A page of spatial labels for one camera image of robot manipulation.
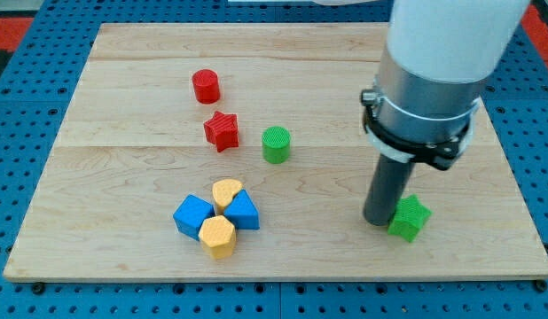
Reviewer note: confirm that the blue triangle block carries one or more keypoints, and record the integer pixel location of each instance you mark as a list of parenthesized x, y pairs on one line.
[(242, 212)]

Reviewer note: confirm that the green cylinder block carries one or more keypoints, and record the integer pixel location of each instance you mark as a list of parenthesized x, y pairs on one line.
[(276, 144)]

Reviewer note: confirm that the wooden board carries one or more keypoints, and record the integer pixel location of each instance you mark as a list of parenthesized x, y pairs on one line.
[(132, 147)]

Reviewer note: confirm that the yellow hexagon block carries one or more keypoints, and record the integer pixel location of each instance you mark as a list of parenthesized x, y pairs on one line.
[(218, 237)]

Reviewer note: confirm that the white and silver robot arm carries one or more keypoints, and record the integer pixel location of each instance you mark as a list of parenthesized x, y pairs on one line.
[(437, 58)]

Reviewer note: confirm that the blue cube block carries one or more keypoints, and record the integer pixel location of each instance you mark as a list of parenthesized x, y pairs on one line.
[(191, 214)]

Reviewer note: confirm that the red star block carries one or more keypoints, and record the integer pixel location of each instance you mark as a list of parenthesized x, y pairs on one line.
[(222, 130)]

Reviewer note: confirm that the yellow heart block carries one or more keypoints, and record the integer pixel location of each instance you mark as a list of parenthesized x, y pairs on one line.
[(223, 193)]

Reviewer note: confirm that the red cylinder block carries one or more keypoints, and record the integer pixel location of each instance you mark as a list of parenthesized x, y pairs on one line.
[(206, 87)]

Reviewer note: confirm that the green star block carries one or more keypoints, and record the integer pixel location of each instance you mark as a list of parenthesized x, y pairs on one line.
[(409, 219)]

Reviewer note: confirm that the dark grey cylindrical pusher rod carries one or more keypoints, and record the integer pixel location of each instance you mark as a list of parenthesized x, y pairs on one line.
[(387, 186)]

